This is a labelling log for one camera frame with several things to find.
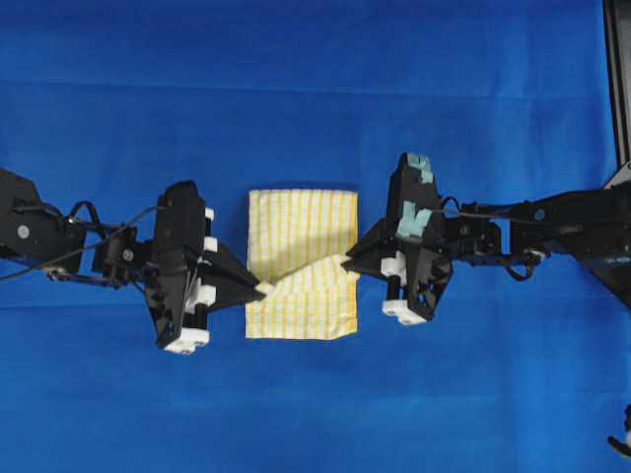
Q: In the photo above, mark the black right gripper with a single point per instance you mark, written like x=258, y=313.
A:
x=418, y=269

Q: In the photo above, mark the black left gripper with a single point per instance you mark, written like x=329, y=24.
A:
x=178, y=304

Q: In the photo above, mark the yellow white checked towel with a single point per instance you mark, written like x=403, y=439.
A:
x=296, y=246

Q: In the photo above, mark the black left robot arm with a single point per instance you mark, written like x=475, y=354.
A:
x=39, y=237

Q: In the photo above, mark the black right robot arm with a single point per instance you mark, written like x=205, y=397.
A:
x=592, y=226

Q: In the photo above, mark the black right wrist camera taped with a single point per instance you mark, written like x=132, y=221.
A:
x=413, y=203

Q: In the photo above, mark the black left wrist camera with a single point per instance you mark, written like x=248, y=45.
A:
x=180, y=229

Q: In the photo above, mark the black table edge rail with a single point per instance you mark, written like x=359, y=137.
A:
x=616, y=16

